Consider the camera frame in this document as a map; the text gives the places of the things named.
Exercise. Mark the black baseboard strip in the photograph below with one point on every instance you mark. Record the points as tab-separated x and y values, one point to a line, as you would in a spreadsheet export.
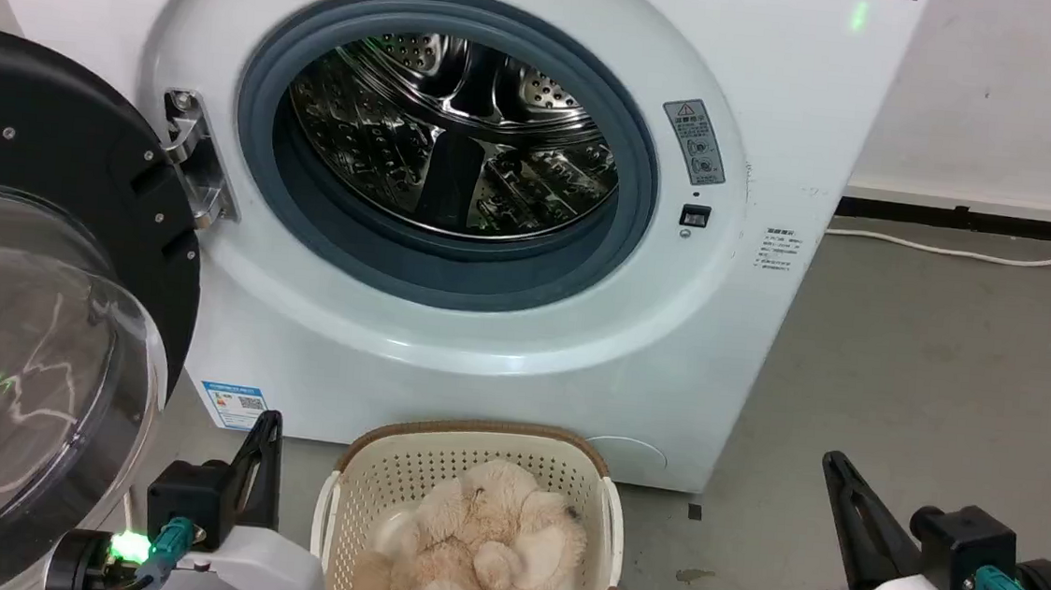
982	220

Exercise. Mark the small printed text sticker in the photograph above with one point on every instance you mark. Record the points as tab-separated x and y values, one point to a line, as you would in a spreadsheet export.
777	249

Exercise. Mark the metal door hinge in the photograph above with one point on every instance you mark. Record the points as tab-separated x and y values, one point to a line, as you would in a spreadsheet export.
194	156

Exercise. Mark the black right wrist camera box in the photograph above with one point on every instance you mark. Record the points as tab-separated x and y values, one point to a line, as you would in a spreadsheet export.
970	546

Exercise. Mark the black washer door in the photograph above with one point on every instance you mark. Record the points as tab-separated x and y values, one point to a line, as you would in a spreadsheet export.
39	163

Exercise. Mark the round drain filter cover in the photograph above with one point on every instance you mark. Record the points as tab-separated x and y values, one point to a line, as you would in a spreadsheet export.
630	458

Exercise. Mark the cream perforated laundry basket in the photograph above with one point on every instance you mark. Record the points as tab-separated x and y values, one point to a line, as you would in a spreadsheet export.
360	488

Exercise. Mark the white front-load washing machine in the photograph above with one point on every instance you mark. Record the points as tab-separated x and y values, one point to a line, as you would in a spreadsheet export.
765	117

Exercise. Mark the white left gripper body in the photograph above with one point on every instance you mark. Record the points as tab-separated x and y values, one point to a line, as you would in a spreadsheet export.
265	570

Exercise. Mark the black door latch socket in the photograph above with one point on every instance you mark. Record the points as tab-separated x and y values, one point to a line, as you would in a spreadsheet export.
695	216

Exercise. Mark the blue energy label sticker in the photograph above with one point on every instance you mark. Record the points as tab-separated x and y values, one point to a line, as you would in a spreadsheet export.
234	404

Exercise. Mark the beige plush teddy bear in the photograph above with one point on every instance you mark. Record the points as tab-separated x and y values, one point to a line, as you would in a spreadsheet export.
478	544

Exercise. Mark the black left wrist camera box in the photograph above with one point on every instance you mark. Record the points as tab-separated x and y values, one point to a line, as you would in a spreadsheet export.
186	493

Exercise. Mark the grey rubber door gasket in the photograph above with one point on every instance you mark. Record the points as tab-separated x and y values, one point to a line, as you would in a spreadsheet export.
307	212

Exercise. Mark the grey warning sticker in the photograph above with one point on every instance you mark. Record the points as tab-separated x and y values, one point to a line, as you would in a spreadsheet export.
694	141

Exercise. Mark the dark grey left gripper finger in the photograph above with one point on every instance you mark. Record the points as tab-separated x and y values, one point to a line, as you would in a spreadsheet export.
258	471

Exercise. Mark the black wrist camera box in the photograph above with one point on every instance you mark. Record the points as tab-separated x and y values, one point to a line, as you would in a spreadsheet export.
970	546
186	493

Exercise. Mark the stainless steel washer drum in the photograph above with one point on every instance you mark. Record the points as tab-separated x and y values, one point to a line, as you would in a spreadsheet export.
453	139

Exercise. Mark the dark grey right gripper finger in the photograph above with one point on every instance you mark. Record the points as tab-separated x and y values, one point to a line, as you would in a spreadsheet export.
864	528

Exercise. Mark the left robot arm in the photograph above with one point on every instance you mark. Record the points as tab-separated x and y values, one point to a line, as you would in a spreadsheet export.
82	565

